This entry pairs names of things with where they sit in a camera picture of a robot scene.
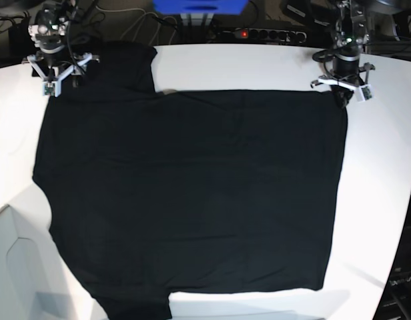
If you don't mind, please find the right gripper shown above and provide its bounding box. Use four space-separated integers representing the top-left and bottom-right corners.
27 39 99 90

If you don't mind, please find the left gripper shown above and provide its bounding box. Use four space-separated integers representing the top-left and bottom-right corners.
310 55 376 109

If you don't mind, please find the black T-shirt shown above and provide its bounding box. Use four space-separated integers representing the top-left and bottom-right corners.
33 43 348 319

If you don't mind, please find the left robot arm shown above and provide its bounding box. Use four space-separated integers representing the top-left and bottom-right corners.
310 1 376 109

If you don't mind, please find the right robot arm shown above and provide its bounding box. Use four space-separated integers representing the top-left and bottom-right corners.
23 1 99 97

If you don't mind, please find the black equipment box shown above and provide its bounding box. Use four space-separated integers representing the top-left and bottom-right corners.
8 19 30 48

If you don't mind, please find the black power strip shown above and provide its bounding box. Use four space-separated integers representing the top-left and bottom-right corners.
220 28 308 45

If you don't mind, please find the blue box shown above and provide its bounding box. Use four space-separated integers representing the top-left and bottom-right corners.
153 0 249 15

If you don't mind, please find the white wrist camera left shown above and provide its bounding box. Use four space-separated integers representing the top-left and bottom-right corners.
354 84 374 102

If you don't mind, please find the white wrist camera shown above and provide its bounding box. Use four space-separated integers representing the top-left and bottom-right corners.
354 84 374 102
42 81 61 97

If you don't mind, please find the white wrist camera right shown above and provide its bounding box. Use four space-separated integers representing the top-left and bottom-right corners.
42 81 61 97

